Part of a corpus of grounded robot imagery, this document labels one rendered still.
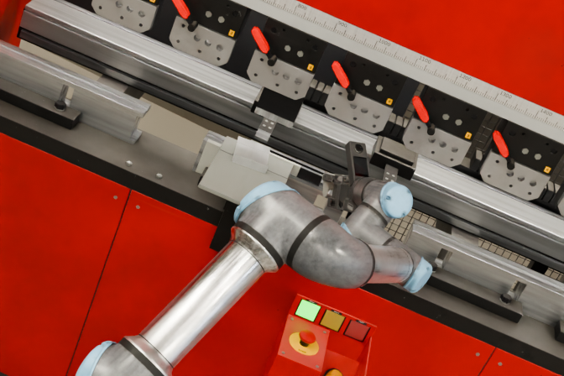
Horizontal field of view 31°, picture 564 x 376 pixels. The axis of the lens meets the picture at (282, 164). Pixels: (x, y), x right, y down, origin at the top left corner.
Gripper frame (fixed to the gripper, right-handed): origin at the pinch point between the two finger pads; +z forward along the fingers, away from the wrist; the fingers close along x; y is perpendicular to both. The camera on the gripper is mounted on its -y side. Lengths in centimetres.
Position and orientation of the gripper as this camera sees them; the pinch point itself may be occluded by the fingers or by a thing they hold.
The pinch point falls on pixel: (327, 174)
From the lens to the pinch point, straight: 252.5
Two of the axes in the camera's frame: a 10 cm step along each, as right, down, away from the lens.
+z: -4.2, -1.0, 9.0
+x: 9.0, 1.3, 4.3
